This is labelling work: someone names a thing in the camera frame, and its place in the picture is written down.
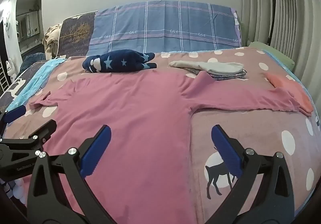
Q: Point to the folded light grey garment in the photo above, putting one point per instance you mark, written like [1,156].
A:
[213,66]

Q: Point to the tree print cloth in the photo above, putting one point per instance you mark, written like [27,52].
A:
[75,33]

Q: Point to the folded grey patterned garment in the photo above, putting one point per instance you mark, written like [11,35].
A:
[225,76]

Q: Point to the salmon garment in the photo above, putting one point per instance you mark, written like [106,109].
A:
[298,93]

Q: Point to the grey pleated curtain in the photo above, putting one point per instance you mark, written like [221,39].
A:
[296,25]

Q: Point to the pink polka dot bedsheet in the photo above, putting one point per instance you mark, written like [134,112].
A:
[250,118]

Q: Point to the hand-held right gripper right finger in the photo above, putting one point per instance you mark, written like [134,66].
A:
[225,151]

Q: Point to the beige clothes pile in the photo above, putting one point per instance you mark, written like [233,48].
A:
[51,38]

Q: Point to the dark blue fleece blanket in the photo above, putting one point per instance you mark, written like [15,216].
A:
[31,59]

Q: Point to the navy star print garment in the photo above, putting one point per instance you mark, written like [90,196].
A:
[117,62]

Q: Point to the white plush toy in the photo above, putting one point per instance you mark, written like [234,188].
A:
[10,67]

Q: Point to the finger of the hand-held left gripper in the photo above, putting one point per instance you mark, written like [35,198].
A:
[15,113]
[41,131]

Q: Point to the white ladder rack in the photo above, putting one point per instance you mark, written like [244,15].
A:
[3,78]

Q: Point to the light blue blanket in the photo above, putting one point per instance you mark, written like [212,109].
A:
[37,73]

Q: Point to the green pillow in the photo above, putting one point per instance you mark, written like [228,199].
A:
[260,45]

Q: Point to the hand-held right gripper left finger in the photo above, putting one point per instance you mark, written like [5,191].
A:
[96,150]

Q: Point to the blue plaid cloth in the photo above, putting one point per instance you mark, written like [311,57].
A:
[163,25]

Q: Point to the grey printed quilt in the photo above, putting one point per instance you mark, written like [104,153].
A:
[15,88]

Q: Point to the pink long-sleeve shirt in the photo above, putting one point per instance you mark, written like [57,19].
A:
[138,113]

